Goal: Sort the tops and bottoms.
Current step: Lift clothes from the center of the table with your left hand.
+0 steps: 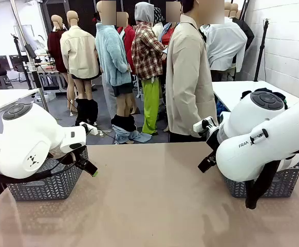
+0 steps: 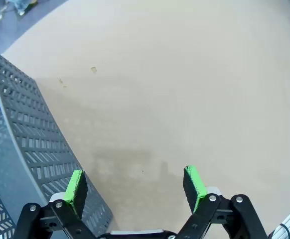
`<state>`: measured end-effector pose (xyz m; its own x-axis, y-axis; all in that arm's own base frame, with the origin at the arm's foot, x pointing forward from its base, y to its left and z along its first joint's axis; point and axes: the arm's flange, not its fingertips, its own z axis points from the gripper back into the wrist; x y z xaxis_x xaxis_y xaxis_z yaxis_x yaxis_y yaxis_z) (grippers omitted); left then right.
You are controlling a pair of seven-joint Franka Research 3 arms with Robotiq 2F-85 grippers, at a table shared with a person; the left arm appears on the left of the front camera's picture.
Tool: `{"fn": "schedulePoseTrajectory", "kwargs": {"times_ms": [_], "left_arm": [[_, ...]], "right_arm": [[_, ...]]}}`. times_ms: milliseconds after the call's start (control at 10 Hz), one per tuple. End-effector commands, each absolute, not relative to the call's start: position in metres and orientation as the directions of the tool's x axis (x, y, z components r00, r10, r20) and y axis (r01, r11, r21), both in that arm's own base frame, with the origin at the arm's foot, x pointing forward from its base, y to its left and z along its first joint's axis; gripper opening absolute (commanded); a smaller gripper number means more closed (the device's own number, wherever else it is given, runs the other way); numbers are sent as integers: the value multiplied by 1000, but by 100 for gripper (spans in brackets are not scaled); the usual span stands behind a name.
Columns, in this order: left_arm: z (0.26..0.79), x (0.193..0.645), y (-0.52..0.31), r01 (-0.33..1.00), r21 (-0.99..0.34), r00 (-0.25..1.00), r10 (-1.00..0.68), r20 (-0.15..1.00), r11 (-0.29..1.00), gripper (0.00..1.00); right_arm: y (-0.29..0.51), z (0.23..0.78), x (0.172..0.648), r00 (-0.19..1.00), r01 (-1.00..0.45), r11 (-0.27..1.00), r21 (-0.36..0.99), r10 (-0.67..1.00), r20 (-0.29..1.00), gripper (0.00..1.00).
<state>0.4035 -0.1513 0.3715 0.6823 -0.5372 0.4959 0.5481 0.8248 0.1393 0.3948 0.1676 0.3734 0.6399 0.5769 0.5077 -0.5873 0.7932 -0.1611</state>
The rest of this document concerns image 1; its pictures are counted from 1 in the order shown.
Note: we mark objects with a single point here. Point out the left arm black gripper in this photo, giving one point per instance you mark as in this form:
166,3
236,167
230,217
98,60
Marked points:
81,159

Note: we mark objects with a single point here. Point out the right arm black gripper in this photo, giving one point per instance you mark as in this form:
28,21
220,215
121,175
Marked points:
213,139

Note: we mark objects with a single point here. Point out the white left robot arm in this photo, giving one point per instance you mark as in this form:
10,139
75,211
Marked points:
23,133

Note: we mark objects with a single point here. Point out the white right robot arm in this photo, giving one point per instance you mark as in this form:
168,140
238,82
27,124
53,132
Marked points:
242,154

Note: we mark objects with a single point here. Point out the grey plastic woven basket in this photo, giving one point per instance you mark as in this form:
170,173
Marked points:
280,187
49,187

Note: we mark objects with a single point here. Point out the blue bag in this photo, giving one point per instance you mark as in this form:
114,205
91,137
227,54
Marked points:
221,109

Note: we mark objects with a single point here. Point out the white table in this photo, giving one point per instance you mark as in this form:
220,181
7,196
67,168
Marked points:
0,99
229,90

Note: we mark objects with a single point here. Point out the person in beige jacket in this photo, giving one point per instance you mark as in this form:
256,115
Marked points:
188,77

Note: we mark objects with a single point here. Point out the black metal tube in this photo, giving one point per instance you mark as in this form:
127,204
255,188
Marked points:
0,187

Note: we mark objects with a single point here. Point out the mannequin in light blue fleece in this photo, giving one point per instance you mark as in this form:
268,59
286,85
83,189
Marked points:
111,56

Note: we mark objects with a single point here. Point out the mannequin in white shirt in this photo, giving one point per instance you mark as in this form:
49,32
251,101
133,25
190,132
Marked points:
224,46

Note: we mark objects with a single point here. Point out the mannequin in cream jacket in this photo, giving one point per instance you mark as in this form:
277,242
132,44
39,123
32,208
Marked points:
80,51

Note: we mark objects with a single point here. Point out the black tripod stand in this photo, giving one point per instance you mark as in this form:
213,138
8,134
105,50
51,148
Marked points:
262,51

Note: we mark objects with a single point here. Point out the black stool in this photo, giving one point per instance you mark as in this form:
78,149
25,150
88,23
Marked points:
4,79

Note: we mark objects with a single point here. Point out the mannequin in dark red dress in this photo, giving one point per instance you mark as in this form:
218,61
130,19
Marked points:
55,49

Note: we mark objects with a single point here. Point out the person in plaid shirt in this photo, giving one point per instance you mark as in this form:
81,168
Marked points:
147,51

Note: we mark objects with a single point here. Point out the black computer monitor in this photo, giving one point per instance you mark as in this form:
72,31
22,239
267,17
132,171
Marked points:
16,61

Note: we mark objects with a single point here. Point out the mannequin in black jacket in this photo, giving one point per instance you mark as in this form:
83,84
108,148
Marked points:
247,33

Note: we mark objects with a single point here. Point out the mannequin in red jacket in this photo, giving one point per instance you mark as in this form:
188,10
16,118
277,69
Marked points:
129,38

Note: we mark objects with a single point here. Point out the black light stand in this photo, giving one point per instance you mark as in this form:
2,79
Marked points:
18,51

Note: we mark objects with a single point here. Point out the mannequin in patterned hood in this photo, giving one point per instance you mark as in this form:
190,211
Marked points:
159,15

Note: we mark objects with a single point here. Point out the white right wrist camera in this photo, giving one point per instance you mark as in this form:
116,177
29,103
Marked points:
199,126

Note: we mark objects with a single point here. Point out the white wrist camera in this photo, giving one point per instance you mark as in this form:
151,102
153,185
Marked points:
90,128
199,126

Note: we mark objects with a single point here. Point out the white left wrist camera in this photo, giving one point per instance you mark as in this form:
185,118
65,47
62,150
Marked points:
90,128

